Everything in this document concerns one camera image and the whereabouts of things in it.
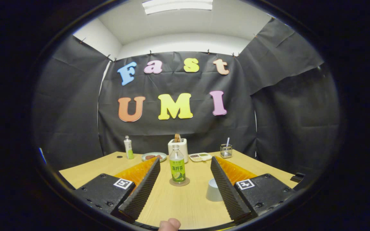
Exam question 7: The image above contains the white divided tray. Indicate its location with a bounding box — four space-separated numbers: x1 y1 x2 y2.
189 152 212 162

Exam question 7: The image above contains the pale green plate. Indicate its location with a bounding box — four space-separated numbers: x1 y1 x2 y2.
141 152 167 162

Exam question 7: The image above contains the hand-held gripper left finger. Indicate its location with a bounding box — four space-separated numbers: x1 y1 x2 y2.
73 157 161 224

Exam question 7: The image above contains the green label juice bottle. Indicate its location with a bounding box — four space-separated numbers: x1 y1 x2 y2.
169 144 186 183

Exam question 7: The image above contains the small white green bottle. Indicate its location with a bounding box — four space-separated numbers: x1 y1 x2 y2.
124 135 134 160

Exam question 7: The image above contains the ceiling light panel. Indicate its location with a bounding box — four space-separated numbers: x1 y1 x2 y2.
142 0 213 15

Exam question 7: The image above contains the white cup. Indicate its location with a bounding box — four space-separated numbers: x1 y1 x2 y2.
206 178 224 202

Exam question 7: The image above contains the round brown coaster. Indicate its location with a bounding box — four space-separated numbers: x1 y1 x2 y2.
169 177 190 186

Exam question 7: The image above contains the wire mesh holder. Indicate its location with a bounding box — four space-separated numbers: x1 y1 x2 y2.
220 144 233 158

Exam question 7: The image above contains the wooden table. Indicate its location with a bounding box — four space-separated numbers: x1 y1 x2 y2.
59 149 298 230

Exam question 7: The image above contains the cream toaster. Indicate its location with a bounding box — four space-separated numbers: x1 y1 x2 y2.
168 138 189 163

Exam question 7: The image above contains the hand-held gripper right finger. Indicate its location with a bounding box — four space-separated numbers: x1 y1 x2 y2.
210 156 298 224

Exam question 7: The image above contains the black backdrop cloth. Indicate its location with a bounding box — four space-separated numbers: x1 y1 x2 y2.
32 18 341 175

